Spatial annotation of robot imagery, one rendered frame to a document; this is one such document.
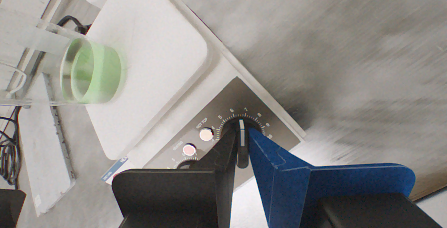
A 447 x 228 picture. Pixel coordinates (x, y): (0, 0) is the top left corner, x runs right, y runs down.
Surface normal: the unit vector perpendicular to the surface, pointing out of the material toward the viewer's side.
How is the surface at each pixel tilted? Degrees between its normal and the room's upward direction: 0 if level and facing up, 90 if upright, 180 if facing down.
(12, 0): 90
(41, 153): 0
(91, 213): 0
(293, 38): 0
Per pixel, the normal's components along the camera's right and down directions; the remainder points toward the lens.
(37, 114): -0.39, -0.05
